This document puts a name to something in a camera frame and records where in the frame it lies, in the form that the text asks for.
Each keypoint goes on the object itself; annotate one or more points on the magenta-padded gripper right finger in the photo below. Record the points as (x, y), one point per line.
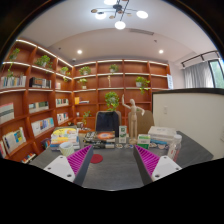
(165, 167)

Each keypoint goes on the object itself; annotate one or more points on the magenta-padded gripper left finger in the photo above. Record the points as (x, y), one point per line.
(60, 168)

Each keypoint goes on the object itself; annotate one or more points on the stack of colourful books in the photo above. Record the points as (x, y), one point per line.
(65, 136)

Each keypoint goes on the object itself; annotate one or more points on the flat green white box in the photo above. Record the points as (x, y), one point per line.
(143, 141)

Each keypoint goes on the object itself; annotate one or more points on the flat round red coaster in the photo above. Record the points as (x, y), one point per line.
(97, 159)

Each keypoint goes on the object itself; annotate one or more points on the small round patterned disc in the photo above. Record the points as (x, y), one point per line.
(128, 146)
(119, 146)

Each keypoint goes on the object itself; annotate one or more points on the tan chair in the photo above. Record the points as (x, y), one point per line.
(146, 121)

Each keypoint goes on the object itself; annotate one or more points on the upright green white carton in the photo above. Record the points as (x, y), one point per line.
(123, 134)

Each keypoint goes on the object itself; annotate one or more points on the wooden artist mannequin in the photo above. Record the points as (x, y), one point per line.
(132, 116)

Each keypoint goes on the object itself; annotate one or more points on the wooden shelf unit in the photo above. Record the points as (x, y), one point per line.
(43, 100)

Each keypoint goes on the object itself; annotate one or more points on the grey curtain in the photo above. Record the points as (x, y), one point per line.
(198, 75)

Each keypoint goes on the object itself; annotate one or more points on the window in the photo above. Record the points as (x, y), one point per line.
(217, 74)

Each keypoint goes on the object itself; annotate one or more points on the recessed ceiling spotlight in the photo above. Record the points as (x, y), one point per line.
(161, 51)
(79, 51)

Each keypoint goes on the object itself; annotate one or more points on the ceiling air vent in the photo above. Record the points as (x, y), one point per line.
(141, 32)

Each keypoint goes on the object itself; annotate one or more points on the ceiling lamp with round bulbs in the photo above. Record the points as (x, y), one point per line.
(120, 13)

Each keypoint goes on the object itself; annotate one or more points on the black ceiling rail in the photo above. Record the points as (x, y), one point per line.
(200, 56)

